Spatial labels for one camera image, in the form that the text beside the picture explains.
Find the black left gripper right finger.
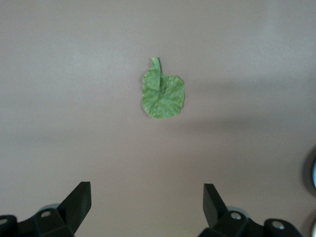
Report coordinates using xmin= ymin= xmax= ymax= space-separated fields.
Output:
xmin=197 ymin=183 xmax=303 ymax=237

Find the pale green round plate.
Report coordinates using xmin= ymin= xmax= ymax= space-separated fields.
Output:
xmin=303 ymin=146 xmax=316 ymax=196

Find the green lettuce leaf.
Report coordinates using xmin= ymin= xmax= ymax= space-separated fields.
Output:
xmin=141 ymin=57 xmax=185 ymax=120

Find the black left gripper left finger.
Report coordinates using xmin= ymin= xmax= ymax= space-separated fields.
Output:
xmin=0 ymin=182 xmax=92 ymax=237

